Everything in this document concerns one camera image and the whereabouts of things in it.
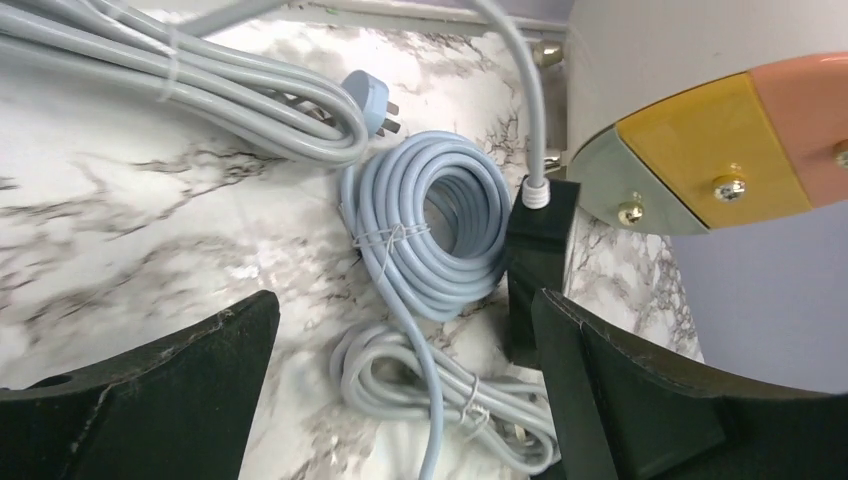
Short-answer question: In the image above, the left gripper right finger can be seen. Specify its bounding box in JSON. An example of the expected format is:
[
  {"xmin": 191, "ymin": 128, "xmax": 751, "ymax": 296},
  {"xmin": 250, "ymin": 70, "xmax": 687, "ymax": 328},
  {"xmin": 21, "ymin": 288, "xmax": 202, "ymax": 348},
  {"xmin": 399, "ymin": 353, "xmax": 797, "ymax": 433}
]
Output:
[{"xmin": 532, "ymin": 290, "xmax": 847, "ymax": 479}]

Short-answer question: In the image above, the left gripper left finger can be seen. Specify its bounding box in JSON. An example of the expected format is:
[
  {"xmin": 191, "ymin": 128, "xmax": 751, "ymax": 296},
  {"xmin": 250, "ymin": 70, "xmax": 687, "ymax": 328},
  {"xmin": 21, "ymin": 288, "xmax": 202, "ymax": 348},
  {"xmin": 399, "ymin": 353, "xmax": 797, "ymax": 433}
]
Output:
[{"xmin": 1, "ymin": 291, "xmax": 280, "ymax": 479}]

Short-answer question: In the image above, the black power strip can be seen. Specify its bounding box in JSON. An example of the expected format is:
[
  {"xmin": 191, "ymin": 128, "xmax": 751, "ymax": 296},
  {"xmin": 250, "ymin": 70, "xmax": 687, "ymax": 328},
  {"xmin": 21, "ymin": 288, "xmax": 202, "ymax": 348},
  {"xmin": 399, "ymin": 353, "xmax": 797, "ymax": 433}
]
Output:
[{"xmin": 504, "ymin": 179, "xmax": 580, "ymax": 369}]

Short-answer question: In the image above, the round cream drawer cabinet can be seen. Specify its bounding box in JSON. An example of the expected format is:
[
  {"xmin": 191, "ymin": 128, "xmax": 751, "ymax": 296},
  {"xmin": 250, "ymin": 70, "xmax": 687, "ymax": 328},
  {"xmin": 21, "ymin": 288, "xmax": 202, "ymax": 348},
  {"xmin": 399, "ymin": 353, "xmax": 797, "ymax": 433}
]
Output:
[{"xmin": 564, "ymin": 0, "xmax": 847, "ymax": 235}]

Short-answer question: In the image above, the coiled light blue cable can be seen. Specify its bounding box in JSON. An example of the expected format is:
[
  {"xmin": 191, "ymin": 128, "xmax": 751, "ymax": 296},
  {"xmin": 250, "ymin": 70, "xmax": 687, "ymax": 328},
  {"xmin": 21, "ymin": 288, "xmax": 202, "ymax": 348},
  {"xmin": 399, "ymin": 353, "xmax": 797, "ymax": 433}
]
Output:
[{"xmin": 337, "ymin": 0, "xmax": 552, "ymax": 480}]

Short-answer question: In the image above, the bundled grey power cable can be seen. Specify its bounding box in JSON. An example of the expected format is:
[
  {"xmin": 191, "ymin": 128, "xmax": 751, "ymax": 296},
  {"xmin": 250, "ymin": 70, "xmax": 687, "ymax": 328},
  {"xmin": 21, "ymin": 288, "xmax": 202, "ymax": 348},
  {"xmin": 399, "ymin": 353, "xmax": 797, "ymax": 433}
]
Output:
[{"xmin": 0, "ymin": 0, "xmax": 404, "ymax": 168}]

